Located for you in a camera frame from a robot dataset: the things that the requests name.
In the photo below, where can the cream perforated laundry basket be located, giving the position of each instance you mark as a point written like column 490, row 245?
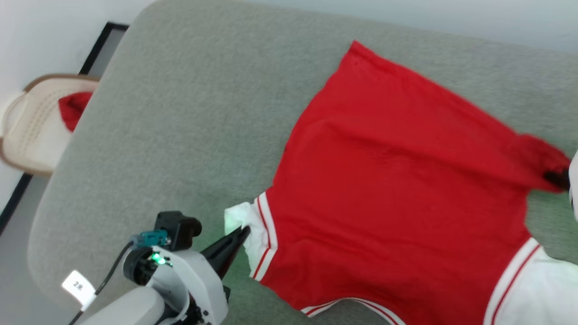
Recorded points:
column 31, row 135

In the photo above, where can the red cloth in basket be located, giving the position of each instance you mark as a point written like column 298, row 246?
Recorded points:
column 74, row 110

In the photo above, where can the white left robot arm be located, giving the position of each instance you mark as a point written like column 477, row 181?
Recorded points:
column 126, row 309

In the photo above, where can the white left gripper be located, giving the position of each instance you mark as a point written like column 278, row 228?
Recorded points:
column 198, row 284

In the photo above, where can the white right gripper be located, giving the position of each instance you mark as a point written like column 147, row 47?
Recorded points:
column 574, row 185

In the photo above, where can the black skirting strip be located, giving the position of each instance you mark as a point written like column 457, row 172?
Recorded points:
column 97, row 49

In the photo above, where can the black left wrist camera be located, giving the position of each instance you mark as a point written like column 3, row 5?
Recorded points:
column 178, row 230

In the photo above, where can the grey fabric sofa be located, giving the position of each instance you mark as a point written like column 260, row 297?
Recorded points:
column 189, row 135

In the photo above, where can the red and white garment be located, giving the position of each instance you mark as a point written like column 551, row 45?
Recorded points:
column 388, row 189

